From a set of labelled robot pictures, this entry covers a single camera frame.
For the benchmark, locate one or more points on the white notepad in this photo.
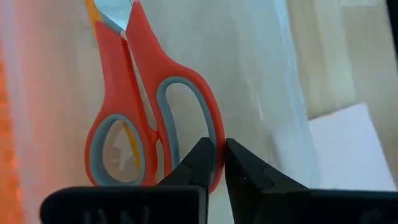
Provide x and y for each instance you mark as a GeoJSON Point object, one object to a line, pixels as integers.
{"type": "Point", "coordinates": [348, 149]}

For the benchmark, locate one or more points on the clear plastic pencil box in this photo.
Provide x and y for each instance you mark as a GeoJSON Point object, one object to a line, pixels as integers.
{"type": "Point", "coordinates": [248, 77]}

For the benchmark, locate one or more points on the red and grey scissors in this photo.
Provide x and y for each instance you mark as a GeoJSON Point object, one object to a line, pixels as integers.
{"type": "Point", "coordinates": [149, 62]}

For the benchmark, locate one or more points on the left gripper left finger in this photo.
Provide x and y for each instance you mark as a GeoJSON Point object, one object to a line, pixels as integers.
{"type": "Point", "coordinates": [130, 205]}

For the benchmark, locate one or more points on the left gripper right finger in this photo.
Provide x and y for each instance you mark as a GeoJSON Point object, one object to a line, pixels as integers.
{"type": "Point", "coordinates": [280, 205]}

